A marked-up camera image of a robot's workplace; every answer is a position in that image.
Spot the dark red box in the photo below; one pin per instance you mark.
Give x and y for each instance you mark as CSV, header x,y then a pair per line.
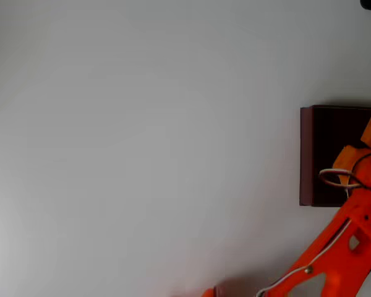
x,y
323,139

